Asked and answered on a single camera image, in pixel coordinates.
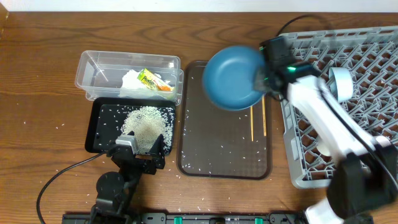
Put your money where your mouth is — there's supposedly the pink cup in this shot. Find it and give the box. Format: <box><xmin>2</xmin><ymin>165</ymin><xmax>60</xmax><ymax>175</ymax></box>
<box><xmin>375</xmin><ymin>136</ymin><xmax>391</xmax><ymax>147</ymax></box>

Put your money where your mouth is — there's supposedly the dark blue plate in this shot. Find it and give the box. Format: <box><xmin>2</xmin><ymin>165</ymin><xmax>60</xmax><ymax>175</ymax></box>
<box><xmin>202</xmin><ymin>45</ymin><xmax>266</xmax><ymax>111</ymax></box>

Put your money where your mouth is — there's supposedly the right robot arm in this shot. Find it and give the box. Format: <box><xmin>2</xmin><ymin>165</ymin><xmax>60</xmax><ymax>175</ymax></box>
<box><xmin>254</xmin><ymin>62</ymin><xmax>397</xmax><ymax>223</ymax></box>

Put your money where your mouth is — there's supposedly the pile of rice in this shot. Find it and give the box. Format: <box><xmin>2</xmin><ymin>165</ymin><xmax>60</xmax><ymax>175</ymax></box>
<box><xmin>121</xmin><ymin>106</ymin><xmax>175</xmax><ymax>156</ymax></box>

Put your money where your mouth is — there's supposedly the green white cup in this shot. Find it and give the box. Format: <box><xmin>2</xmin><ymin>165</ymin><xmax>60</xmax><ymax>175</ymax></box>
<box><xmin>316</xmin><ymin>136</ymin><xmax>331</xmax><ymax>157</ymax></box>

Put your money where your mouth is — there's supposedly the light blue bowl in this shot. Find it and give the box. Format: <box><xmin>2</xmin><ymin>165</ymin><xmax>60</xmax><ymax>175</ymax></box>
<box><xmin>329</xmin><ymin>67</ymin><xmax>353</xmax><ymax>103</ymax></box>

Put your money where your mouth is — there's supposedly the brown serving tray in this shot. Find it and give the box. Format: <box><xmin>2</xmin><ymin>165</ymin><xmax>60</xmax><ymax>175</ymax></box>
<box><xmin>177</xmin><ymin>61</ymin><xmax>272</xmax><ymax>180</ymax></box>

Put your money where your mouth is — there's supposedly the black waste tray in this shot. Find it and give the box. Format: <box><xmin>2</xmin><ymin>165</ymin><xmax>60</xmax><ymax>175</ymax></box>
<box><xmin>85</xmin><ymin>97</ymin><xmax>175</xmax><ymax>153</ymax></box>

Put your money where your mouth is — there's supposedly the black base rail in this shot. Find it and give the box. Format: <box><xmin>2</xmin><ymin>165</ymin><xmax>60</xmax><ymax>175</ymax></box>
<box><xmin>62</xmin><ymin>213</ymin><xmax>306</xmax><ymax>224</ymax></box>

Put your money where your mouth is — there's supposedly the grey dishwasher rack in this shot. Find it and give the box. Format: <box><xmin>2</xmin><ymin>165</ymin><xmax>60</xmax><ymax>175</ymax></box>
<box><xmin>281</xmin><ymin>26</ymin><xmax>397</xmax><ymax>189</ymax></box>

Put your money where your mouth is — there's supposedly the wooden chopstick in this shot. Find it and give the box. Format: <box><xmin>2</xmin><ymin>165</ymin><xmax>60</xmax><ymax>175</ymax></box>
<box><xmin>250</xmin><ymin>106</ymin><xmax>254</xmax><ymax>142</ymax></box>
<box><xmin>261</xmin><ymin>95</ymin><xmax>267</xmax><ymax>136</ymax></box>

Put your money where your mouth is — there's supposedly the yellow green snack wrapper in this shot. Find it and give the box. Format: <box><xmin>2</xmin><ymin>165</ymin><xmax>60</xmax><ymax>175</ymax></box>
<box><xmin>137</xmin><ymin>68</ymin><xmax>174</xmax><ymax>91</ymax></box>

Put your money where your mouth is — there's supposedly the white tissue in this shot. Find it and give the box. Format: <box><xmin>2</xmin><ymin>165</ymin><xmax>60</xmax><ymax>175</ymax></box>
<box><xmin>119</xmin><ymin>70</ymin><xmax>160</xmax><ymax>98</ymax></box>

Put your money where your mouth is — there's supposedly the clear plastic bin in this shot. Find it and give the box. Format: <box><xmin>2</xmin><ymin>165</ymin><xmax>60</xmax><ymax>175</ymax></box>
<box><xmin>75</xmin><ymin>50</ymin><xmax>184</xmax><ymax>105</ymax></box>

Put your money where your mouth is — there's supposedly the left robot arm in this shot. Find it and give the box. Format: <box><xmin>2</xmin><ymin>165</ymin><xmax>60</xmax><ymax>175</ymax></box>
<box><xmin>88</xmin><ymin>132</ymin><xmax>165</xmax><ymax>223</ymax></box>

